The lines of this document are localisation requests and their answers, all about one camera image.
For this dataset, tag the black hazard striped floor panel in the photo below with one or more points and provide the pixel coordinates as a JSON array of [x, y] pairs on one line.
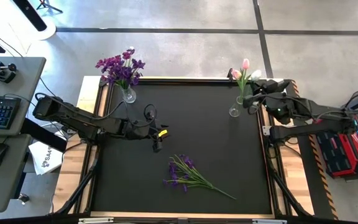
[[314, 186]]

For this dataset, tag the black C-clamp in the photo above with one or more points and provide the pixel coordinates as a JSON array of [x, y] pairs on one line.
[[229, 75]]

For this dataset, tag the small black knob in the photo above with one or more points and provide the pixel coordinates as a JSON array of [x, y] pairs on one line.
[[23, 198]]

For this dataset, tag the black tripod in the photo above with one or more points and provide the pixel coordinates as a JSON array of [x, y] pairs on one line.
[[47, 4]]

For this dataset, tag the purple artificial flower bunch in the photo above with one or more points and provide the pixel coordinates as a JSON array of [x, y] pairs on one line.
[[137, 64], [124, 73], [185, 174]]

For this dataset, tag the white artificial tulip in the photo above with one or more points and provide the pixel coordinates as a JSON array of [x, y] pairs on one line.
[[255, 74]]

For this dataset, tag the black board on white base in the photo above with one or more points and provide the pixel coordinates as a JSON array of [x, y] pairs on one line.
[[31, 15]]

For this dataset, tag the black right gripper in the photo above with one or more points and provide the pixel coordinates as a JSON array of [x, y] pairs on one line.
[[272, 100]]

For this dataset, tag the black desk support bar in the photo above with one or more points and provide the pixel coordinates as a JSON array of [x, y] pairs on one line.
[[42, 135]]

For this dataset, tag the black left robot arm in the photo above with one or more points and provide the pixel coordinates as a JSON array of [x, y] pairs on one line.
[[82, 119]]

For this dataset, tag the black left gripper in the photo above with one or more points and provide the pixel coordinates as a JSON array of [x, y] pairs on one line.
[[138, 130]]

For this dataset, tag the magenta artificial flower bunch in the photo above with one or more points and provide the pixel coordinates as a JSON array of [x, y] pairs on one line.
[[126, 55]]

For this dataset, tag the slim clear glass vase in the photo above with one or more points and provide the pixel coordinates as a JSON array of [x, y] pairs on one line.
[[235, 110]]

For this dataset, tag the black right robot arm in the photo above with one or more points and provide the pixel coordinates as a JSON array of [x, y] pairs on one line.
[[322, 112]]

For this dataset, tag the red black power box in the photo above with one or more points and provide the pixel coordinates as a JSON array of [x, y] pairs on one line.
[[343, 152]]

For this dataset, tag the black aluminium table frame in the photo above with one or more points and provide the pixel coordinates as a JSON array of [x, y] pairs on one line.
[[182, 81]]

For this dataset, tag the white printed paper bag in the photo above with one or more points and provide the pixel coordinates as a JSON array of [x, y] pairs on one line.
[[45, 158]]

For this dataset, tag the wooden table base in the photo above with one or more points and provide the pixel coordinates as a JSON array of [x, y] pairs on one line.
[[70, 186]]

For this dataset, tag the round clear glass vase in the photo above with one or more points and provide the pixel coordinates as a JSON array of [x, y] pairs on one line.
[[129, 96]]

